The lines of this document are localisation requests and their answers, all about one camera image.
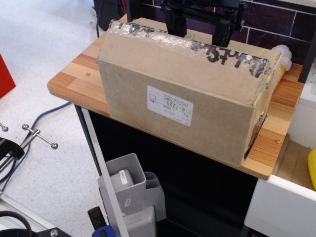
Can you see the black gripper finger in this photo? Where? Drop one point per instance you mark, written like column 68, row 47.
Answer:
column 226, row 24
column 175, row 24

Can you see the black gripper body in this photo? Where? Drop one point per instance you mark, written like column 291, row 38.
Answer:
column 208, row 11

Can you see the brown cardboard box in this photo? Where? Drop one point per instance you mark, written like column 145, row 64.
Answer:
column 208, row 99

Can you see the white crumpled plastic bag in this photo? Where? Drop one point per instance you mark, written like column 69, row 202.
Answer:
column 286, row 55

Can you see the yellow object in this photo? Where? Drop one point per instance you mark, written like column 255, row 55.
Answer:
column 312, row 166

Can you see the grey plastic bin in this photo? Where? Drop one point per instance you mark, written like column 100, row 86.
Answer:
column 128, row 180

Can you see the red box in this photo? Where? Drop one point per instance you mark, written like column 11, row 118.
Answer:
column 6, row 81

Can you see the white drawer unit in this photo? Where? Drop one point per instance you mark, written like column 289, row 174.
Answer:
column 285, row 205

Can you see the grey plastic holder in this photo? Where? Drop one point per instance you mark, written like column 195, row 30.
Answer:
column 140, row 224

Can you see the black clamp body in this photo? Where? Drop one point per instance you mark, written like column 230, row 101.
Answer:
column 10, row 147

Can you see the black device with cables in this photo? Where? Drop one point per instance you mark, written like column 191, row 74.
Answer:
column 108, row 10

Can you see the metal clamp screw handle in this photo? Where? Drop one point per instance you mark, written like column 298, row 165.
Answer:
column 34, row 134

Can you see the blue black handle tool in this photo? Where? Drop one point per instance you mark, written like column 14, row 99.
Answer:
column 101, row 229

